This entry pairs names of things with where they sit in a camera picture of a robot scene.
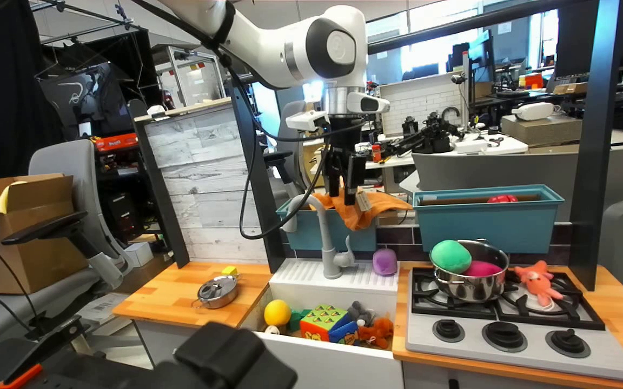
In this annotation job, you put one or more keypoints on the purple ball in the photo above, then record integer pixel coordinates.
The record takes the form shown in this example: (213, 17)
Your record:
(386, 262)

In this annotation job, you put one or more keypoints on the grey toy stove top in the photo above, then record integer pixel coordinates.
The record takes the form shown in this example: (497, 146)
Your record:
(528, 357)

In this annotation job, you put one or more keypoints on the metal pot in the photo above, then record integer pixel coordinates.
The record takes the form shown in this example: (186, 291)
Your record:
(476, 289)

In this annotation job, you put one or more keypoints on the yellow ball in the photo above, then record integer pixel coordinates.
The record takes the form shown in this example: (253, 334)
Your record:
(278, 315)

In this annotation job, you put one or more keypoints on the white toy sink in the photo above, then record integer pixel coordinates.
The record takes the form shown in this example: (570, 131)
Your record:
(325, 368)

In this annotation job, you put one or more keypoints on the yellow block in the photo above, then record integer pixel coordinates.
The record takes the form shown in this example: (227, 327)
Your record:
(230, 271)

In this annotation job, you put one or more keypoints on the green toy piece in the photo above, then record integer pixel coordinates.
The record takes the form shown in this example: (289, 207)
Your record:
(298, 321)

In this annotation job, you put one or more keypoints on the orange plastic toy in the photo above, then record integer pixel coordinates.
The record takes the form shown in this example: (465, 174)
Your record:
(378, 334)

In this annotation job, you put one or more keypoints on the colourful puzzle cube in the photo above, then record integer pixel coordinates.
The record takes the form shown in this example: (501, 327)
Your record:
(324, 321)

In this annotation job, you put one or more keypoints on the red toy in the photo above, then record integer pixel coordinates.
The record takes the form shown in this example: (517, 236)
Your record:
(501, 199)

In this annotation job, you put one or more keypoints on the grey office chair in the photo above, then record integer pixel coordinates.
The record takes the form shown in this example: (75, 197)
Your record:
(66, 165)

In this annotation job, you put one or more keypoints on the green plush ball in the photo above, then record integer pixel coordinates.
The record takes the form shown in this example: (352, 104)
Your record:
(450, 255)

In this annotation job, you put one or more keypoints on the white toy figure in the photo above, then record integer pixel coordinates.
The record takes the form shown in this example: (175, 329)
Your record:
(272, 332)

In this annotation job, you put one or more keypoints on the round metal dish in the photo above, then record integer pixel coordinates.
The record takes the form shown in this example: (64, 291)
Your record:
(218, 292)

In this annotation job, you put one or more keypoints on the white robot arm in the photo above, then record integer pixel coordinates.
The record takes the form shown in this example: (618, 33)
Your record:
(281, 51)

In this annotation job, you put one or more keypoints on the black frame post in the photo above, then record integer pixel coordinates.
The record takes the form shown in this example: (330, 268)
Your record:
(595, 143)
(160, 196)
(261, 196)

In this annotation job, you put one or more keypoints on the pink plush ball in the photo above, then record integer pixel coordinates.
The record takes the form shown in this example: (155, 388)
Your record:
(485, 268)

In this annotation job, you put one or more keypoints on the black rod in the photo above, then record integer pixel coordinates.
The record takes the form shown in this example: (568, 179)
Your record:
(454, 29)

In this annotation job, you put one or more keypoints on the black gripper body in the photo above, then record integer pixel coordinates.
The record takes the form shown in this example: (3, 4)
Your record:
(345, 150)

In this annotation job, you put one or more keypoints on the white board panel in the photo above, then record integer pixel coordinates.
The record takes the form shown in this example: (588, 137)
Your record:
(204, 180)

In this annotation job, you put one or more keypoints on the grey toy piece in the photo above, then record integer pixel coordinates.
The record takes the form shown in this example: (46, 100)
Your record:
(359, 315)

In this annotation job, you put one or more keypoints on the black mount block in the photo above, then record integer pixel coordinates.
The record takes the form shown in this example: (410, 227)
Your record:
(232, 357)

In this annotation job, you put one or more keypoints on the orange plush toy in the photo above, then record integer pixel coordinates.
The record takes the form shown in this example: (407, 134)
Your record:
(540, 279)

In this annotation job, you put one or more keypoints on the teal plastic planter box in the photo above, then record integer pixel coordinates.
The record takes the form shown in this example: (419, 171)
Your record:
(485, 223)
(303, 234)

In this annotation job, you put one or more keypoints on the open cardboard box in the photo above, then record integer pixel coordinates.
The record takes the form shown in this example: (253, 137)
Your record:
(31, 267)

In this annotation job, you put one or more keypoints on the grey toy faucet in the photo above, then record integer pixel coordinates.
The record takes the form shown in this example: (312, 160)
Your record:
(330, 245)

